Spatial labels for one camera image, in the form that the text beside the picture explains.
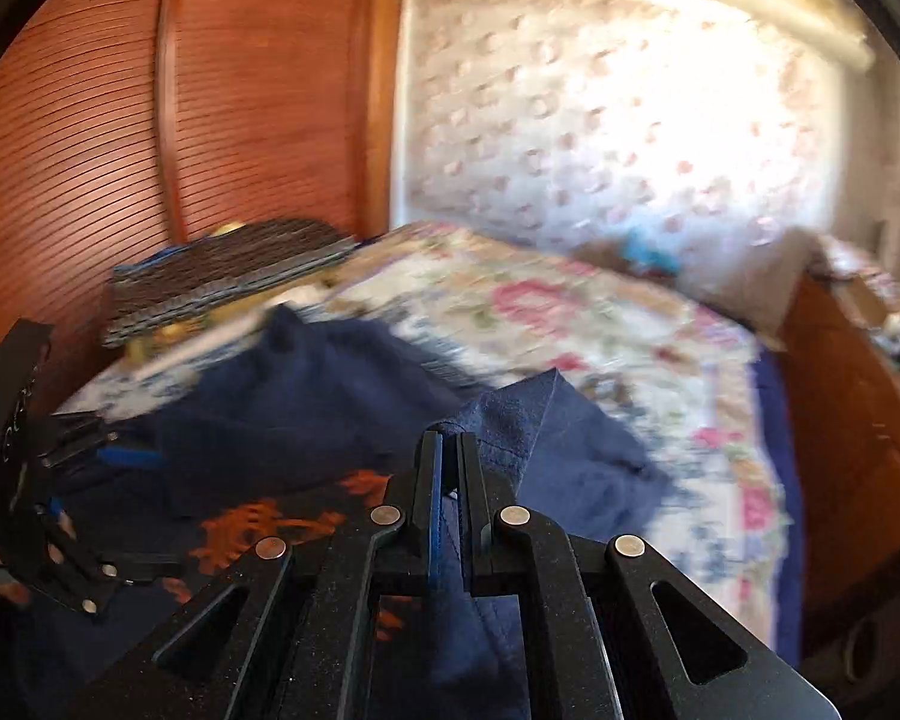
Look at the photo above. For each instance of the circle pattern sheer curtain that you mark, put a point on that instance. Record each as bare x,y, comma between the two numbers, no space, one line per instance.
570,127

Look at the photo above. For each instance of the navy blue bed sheet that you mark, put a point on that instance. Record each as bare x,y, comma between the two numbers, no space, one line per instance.
780,465

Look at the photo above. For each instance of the wooden cabinet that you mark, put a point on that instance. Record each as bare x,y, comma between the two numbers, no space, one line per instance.
855,427

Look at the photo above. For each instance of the pink rose floral blanket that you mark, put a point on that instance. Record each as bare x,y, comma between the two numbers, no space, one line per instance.
570,330

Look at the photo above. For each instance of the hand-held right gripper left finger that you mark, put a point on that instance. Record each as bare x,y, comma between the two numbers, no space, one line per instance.
436,480

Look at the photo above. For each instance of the cream rolled bundle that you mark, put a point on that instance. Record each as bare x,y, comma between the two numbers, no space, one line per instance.
795,7

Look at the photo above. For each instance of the dark patterned pillow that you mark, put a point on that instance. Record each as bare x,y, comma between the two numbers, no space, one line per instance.
217,270

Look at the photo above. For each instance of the wooden slatted wardrobe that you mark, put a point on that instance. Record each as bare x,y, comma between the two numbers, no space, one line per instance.
232,90

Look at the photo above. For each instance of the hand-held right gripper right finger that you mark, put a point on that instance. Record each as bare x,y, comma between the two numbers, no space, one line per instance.
466,480

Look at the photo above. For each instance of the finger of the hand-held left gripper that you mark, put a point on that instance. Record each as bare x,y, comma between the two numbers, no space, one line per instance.
127,457
142,568

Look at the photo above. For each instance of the navy blue small sweater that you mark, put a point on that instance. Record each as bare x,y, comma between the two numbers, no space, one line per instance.
307,405

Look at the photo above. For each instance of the yellow sunflower folded quilt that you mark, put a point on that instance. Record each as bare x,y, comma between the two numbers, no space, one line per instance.
157,337

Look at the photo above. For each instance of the light blue box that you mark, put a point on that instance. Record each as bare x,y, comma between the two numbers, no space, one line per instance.
649,253

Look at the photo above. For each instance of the grey beige cloth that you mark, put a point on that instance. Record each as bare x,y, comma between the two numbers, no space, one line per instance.
750,277

